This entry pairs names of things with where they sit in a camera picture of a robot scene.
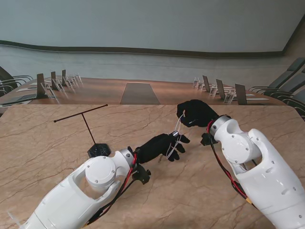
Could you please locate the dark office chair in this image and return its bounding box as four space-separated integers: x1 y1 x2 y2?
0 65 34 89

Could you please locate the grey office chair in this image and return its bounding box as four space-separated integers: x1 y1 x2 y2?
269 68 305 101
283 88 305 120
249 57 305 94

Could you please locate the white wired earphone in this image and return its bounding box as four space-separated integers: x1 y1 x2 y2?
164 109 188 160

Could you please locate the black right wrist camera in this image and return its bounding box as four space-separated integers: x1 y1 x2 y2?
200 132 216 146

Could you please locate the white paper sheet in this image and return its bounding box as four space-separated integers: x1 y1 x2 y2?
14 87 38 93
246 96 272 102

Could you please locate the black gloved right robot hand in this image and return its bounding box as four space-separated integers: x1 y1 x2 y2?
176 99 220 128

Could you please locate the red black arm cable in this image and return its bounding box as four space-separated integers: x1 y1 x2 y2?
206 121 259 210
84 152 138 226

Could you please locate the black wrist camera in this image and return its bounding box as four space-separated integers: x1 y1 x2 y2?
200 132 216 146
132 166 152 186

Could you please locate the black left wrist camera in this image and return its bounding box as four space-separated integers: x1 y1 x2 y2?
132 166 152 186

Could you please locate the red black left arm cable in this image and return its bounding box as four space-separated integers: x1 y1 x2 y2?
84 152 138 226

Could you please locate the red black right arm cable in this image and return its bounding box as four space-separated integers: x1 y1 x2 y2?
206 121 259 210

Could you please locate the black T rack marble base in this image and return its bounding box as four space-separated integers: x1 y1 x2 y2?
53 104 112 158

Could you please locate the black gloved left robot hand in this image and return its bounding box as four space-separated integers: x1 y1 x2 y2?
135 133 191 165

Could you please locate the brown conference table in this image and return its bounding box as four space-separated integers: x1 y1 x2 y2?
0 76 288 106

